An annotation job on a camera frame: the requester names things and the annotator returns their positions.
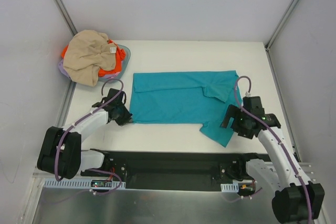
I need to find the teal t-shirt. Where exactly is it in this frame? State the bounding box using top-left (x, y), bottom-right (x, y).
top-left (130, 70), bottom-right (242, 146)

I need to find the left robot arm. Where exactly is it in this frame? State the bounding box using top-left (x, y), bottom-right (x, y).
top-left (37, 88), bottom-right (132, 181)

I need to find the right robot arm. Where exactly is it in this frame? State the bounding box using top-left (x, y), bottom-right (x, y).
top-left (221, 97), bottom-right (325, 223)

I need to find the blue-grey plastic basket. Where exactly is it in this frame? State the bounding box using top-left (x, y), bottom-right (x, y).
top-left (57, 41), bottom-right (132, 85)

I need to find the orange t-shirt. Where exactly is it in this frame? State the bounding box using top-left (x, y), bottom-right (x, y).
top-left (60, 39), bottom-right (127, 77)

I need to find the beige t-shirt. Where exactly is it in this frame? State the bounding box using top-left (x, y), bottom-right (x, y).
top-left (63, 30), bottom-right (117, 87)

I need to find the lavender t-shirt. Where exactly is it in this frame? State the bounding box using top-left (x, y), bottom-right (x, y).
top-left (58, 60), bottom-right (128, 81)

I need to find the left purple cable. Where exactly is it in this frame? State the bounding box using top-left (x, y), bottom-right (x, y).
top-left (54, 78), bottom-right (124, 196)

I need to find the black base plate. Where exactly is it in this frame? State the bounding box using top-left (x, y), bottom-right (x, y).
top-left (80, 151), bottom-right (270, 191)

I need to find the right slotted cable duct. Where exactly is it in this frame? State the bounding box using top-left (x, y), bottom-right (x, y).
top-left (220, 183), bottom-right (239, 193)

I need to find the slotted cable duct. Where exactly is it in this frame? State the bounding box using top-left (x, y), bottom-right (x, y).
top-left (220, 183), bottom-right (239, 193)
top-left (44, 178), bottom-right (126, 190)

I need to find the left slotted cable duct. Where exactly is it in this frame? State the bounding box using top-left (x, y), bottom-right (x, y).
top-left (44, 178), bottom-right (126, 190)

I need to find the left corner aluminium post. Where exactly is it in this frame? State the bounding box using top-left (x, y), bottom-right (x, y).
top-left (54, 0), bottom-right (78, 36)

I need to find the corner aluminium post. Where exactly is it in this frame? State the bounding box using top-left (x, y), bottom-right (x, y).
top-left (265, 0), bottom-right (301, 52)
top-left (54, 0), bottom-right (78, 36)

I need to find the right corner aluminium post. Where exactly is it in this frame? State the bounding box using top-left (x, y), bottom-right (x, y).
top-left (265, 0), bottom-right (301, 52)

